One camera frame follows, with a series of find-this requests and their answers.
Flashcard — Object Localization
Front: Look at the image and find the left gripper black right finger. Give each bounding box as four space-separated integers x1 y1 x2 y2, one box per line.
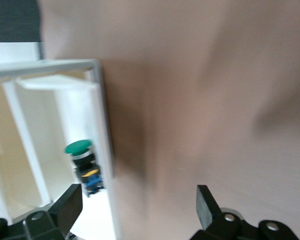
189 184 253 240

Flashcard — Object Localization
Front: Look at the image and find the green mushroom push button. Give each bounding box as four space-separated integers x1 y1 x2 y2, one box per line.
64 139 107 198

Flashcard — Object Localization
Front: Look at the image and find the brown table mat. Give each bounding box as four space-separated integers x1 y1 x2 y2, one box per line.
38 0 300 240

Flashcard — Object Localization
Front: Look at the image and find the white plastic drawer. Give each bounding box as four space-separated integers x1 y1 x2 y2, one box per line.
0 58 123 240

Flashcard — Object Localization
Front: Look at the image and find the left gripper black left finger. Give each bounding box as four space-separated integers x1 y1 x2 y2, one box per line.
22 183 84 240

